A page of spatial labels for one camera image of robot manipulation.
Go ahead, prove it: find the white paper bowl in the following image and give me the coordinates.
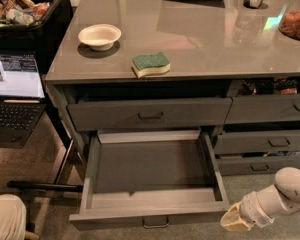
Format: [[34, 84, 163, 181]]
[[78, 24, 121, 51]]

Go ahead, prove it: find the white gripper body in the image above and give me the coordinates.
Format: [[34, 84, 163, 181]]
[[239, 191, 274, 228]]

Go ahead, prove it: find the person's beige trouser knee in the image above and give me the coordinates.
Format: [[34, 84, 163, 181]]
[[0, 194, 26, 240]]

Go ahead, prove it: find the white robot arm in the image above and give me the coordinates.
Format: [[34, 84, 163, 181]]
[[220, 167, 300, 232]]

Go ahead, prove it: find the black laptop stand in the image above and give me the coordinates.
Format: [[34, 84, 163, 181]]
[[7, 97, 83, 193]]

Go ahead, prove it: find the black laptop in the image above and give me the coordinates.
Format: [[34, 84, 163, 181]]
[[0, 53, 46, 148]]

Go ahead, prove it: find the green yellow sponge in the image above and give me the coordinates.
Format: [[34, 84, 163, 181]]
[[131, 51, 171, 78]]

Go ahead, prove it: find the black bin of snacks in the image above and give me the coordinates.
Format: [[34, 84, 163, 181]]
[[0, 0, 73, 53]]

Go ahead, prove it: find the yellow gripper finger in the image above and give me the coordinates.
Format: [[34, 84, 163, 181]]
[[220, 203, 252, 232]]

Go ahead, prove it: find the grey drawer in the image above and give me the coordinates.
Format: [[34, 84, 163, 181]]
[[69, 131, 230, 230], [217, 156, 300, 176], [67, 98, 232, 131], [225, 94, 300, 124], [214, 130, 300, 154]]

